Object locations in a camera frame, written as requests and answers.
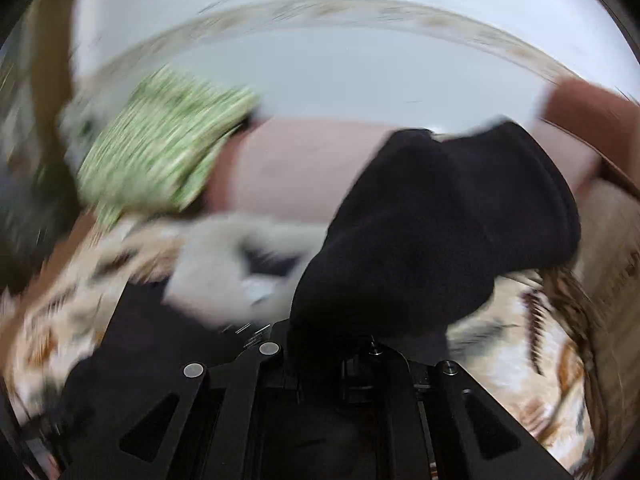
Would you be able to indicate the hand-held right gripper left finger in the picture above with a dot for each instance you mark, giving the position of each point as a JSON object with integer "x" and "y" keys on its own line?
{"x": 248, "y": 385}

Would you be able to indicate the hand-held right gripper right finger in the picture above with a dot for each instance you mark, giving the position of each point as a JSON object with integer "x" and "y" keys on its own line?
{"x": 401, "y": 385}

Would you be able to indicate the black garment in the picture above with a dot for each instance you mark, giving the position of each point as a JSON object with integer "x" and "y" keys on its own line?
{"x": 425, "y": 235}

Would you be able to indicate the beige printed blanket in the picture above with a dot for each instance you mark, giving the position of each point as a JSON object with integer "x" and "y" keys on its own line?
{"x": 500, "y": 360}

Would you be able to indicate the green patterned cloth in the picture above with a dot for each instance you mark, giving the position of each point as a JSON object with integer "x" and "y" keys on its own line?
{"x": 160, "y": 145}

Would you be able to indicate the dark cloth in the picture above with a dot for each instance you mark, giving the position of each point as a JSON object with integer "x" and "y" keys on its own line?
{"x": 30, "y": 220}

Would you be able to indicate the brown cushion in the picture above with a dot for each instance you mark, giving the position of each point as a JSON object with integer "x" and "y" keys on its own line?
{"x": 582, "y": 110}

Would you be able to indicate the wooden door frame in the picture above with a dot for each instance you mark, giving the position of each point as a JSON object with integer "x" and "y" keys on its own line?
{"x": 50, "y": 110}

